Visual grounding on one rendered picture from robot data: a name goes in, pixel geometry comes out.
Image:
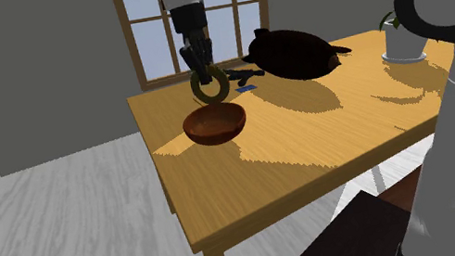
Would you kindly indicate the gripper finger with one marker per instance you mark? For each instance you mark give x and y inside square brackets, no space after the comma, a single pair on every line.
[206,50]
[189,55]

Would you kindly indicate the small blue card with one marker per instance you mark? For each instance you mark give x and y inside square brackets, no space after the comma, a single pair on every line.
[246,89]

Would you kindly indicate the wooden framed window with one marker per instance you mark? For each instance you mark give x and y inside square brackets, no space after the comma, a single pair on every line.
[231,5]

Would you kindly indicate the brown wooden bowl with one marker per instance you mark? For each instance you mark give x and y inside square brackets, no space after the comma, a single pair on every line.
[214,125]

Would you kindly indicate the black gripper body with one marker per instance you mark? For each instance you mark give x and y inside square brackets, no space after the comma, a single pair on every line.
[188,18]

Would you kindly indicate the wooden table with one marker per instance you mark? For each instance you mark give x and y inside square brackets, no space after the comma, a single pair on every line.
[303,147]

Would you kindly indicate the dark robot stand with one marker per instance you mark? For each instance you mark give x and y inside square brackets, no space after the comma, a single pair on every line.
[355,240]

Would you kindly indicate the black pistol-shaped tool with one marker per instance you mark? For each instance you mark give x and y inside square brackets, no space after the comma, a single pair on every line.
[242,75]

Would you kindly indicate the dark brown cat figure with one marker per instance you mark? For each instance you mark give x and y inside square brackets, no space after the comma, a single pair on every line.
[291,55]

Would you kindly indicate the green plant in white pot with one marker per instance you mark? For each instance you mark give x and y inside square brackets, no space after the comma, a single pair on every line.
[401,42]

